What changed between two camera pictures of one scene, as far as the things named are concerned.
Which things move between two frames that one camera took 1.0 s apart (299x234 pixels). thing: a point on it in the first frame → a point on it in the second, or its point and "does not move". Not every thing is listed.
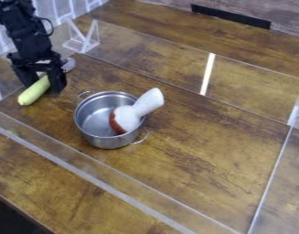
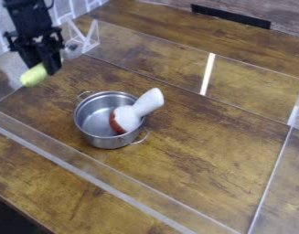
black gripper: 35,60 → 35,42
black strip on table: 259,23 does not move
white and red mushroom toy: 127,117 does not move
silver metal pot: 92,118 does not move
